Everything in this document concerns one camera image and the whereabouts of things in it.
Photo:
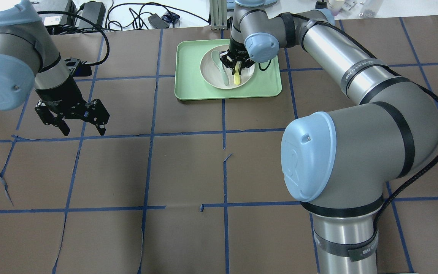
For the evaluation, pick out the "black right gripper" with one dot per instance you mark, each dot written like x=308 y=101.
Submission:
x=236 y=51

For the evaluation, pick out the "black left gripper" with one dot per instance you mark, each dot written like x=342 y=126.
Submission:
x=58 y=97

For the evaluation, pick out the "yellow plastic fork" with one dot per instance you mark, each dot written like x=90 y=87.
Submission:
x=237 y=79

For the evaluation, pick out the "pale green plastic spoon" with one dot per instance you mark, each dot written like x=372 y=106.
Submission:
x=215 y=55

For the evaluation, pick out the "cream round plate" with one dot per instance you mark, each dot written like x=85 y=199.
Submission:
x=211 y=74

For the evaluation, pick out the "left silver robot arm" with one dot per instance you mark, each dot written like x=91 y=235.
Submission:
x=30 y=61

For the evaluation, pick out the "light green plastic tray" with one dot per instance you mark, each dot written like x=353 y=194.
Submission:
x=190 y=85

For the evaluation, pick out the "black power adapter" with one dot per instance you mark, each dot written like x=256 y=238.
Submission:
x=92 y=11

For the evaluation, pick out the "black computer box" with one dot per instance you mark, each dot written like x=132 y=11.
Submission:
x=55 y=20

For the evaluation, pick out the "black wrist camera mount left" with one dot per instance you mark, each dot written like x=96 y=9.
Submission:
x=77 y=67

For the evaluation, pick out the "aluminium frame post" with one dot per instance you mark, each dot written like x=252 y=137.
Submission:
x=218 y=15

